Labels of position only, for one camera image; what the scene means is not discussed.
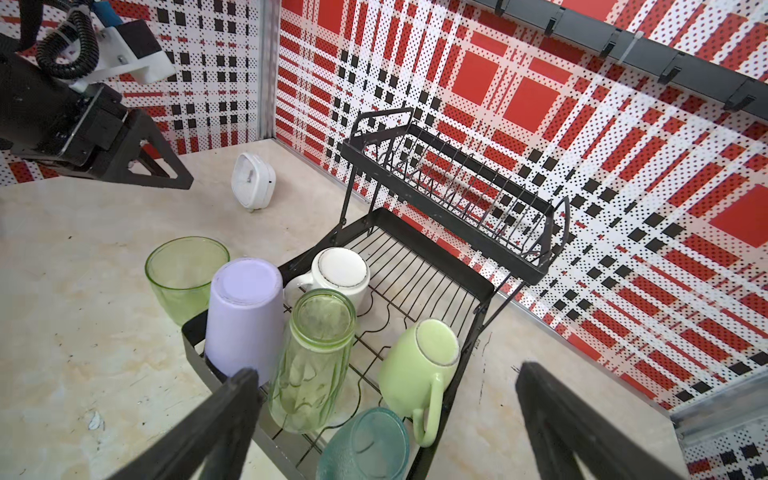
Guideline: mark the lilac plastic cup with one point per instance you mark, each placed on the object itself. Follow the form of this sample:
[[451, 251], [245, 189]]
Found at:
[[245, 321]]

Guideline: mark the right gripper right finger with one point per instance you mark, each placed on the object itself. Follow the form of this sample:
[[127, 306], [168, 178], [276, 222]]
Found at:
[[565, 432]]

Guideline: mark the black wire dish rack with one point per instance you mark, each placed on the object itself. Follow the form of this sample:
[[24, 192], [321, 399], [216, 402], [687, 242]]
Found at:
[[422, 185]]

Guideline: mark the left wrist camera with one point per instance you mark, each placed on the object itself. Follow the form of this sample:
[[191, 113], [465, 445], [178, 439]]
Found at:
[[129, 48]]

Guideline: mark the short green glass cup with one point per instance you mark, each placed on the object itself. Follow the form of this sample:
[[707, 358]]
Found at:
[[180, 273]]

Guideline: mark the teal plastic cup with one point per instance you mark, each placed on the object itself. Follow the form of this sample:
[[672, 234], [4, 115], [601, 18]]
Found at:
[[372, 445]]

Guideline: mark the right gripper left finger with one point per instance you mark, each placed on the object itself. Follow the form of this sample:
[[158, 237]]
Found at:
[[212, 440]]

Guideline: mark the white square device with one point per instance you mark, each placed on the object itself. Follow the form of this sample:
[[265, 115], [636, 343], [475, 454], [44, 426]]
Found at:
[[253, 181]]

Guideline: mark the tall green glass cup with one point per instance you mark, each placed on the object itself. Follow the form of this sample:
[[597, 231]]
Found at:
[[313, 362]]

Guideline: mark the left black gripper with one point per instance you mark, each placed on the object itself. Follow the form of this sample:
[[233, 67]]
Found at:
[[44, 120]]

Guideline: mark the black wall hook rail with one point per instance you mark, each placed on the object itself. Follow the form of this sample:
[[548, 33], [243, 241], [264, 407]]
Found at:
[[736, 91]]

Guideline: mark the red and white mug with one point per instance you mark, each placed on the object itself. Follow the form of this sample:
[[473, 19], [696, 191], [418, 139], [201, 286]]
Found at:
[[335, 268]]

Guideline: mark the cream mug green handle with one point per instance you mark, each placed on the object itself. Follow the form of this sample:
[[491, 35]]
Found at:
[[416, 373]]

